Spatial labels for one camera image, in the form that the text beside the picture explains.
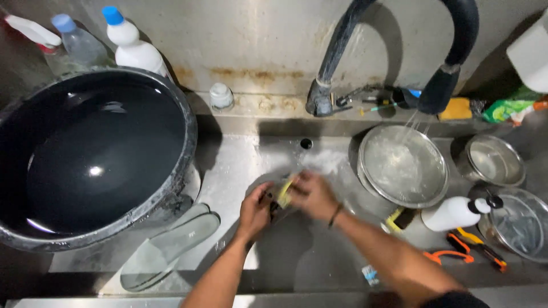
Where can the person's left hand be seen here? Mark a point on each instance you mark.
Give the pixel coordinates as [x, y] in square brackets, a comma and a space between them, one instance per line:
[253, 211]

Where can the person's right hand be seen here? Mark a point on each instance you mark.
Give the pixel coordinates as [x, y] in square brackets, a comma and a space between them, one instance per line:
[314, 196]

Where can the person's right fingers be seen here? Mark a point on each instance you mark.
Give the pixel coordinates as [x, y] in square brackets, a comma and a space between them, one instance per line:
[299, 186]

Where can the person's left fingers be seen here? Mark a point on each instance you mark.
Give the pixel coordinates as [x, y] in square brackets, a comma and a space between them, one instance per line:
[265, 192]

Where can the yellow scrubbing sponge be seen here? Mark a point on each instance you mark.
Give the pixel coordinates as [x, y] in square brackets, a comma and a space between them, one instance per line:
[284, 193]

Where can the dark kitchen utensil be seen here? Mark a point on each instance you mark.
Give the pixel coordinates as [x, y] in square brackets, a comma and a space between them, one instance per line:
[274, 207]

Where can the yellow black brush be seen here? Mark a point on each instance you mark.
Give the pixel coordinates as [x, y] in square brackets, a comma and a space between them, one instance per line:
[398, 219]

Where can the large steel bowl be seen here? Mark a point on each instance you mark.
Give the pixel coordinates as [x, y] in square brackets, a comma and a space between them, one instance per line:
[403, 167]

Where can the small clear jar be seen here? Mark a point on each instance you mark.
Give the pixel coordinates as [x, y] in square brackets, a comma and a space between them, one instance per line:
[221, 96]

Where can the clear glass tray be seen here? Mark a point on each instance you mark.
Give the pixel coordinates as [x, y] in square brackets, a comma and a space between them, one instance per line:
[169, 248]

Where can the small blue white wrapper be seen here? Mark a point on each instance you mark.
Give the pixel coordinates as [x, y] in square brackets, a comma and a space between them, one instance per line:
[370, 274]

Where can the black cup blue rim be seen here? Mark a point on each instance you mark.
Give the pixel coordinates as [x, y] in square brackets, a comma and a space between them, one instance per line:
[406, 97]

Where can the white squeeze bottle black cap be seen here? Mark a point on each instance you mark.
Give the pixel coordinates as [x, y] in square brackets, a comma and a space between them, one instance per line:
[456, 212]

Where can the orange black peeler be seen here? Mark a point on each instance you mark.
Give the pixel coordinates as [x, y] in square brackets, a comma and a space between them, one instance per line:
[449, 256]

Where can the large black wok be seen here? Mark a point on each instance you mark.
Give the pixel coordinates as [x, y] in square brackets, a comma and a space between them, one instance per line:
[92, 156]

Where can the black flexible faucet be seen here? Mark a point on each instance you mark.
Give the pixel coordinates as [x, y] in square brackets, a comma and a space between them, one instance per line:
[445, 81]

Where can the small steel pot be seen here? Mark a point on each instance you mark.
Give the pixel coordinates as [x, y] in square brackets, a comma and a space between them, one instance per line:
[492, 160]

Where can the white bottle blue cap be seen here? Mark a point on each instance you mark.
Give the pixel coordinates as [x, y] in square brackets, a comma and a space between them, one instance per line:
[132, 45]

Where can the green plastic packet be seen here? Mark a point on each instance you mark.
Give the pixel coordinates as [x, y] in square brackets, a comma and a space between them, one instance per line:
[507, 109]

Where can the clear bottle blue cap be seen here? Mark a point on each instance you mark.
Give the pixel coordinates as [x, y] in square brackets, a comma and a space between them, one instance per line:
[79, 42]

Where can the white container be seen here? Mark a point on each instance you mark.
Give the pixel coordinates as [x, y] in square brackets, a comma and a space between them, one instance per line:
[531, 55]

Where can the white red spray bottle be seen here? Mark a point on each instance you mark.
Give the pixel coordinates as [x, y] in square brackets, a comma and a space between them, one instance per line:
[38, 38]

